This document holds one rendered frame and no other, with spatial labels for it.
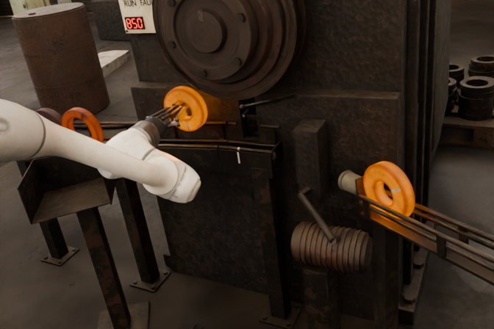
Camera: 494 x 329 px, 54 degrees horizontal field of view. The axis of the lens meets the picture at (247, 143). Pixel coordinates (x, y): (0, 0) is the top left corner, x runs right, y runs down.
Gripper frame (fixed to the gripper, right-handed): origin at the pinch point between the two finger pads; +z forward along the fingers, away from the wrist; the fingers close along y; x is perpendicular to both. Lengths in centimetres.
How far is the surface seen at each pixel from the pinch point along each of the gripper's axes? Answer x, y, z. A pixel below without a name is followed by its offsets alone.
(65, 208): -23, -30, -35
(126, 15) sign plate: 27.7, -24.7, 11.7
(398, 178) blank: -6, 73, -20
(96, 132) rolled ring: -13.2, -42.2, -1.7
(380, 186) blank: -13, 68, -15
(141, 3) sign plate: 31.4, -16.9, 11.8
